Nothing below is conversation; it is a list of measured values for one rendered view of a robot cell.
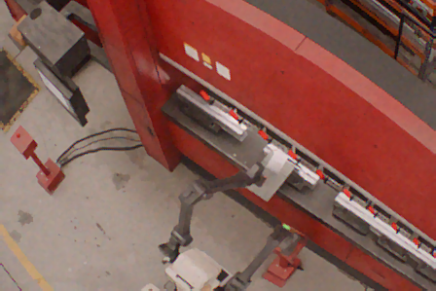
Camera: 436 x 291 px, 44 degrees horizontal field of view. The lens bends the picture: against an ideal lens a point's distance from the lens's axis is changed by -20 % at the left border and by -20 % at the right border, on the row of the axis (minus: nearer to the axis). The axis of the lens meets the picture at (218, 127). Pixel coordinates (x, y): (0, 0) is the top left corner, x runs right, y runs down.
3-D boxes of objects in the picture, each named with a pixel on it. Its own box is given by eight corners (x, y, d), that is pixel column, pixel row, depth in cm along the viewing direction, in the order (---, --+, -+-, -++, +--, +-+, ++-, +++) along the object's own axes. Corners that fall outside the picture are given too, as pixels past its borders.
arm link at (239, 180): (186, 188, 318) (201, 202, 313) (191, 179, 315) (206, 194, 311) (237, 176, 352) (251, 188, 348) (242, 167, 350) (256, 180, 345)
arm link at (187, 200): (175, 190, 310) (190, 203, 306) (197, 177, 317) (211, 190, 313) (169, 237, 342) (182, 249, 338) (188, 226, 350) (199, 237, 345)
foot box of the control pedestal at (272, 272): (261, 276, 447) (261, 273, 436) (281, 252, 454) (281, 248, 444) (281, 288, 440) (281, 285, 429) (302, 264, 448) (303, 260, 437)
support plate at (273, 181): (242, 185, 376) (242, 184, 375) (271, 151, 384) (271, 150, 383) (267, 201, 370) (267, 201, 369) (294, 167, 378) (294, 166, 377)
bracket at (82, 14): (49, 30, 363) (46, 25, 357) (74, 4, 371) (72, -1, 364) (84, 56, 350) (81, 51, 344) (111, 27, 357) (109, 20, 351)
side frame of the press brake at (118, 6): (146, 155, 500) (77, -24, 294) (216, 75, 525) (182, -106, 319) (170, 173, 491) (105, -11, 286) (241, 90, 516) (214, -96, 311)
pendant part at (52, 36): (48, 90, 405) (15, 26, 330) (71, 66, 412) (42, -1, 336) (89, 133, 387) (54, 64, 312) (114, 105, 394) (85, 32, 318)
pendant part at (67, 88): (46, 90, 389) (32, 62, 357) (57, 77, 393) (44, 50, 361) (83, 127, 374) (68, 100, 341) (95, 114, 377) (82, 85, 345)
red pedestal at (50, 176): (37, 182, 497) (5, 141, 423) (52, 162, 504) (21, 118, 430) (50, 196, 490) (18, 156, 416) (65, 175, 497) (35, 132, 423)
